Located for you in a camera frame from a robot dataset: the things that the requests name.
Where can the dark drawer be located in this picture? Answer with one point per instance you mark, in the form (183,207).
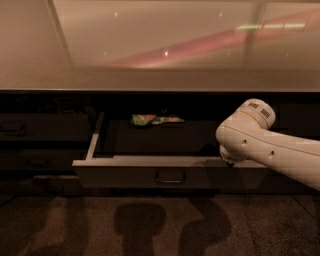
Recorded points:
(29,187)
(38,159)
(168,156)
(44,127)

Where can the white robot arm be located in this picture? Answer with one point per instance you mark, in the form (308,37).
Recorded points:
(246,135)

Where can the green colourful packet in drawer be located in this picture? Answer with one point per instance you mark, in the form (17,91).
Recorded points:
(153,119)

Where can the pale flat item in drawer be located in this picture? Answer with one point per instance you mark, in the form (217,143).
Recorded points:
(55,177)

